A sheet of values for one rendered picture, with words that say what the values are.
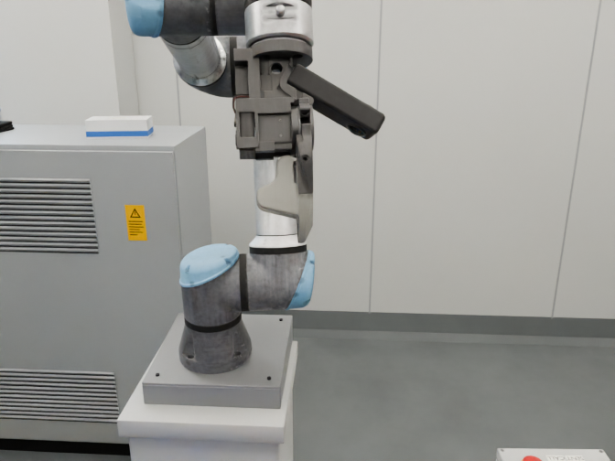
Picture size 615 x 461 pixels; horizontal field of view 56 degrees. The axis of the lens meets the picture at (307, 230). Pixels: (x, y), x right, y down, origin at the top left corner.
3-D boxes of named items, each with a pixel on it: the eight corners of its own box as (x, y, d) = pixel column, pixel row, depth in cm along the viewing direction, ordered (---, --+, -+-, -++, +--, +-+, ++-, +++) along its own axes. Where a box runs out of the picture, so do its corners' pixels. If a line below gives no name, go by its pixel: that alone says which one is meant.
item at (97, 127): (95, 134, 240) (93, 115, 238) (153, 134, 242) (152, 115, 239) (86, 139, 229) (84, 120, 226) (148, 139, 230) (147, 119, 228)
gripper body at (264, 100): (240, 166, 66) (235, 63, 67) (314, 164, 67) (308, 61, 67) (237, 154, 59) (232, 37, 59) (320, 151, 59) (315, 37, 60)
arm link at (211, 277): (186, 298, 122) (180, 241, 117) (249, 295, 123) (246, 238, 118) (179, 328, 111) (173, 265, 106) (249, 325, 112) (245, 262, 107)
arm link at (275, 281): (242, 305, 122) (231, 43, 118) (313, 302, 123) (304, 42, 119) (241, 318, 110) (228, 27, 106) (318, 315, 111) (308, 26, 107)
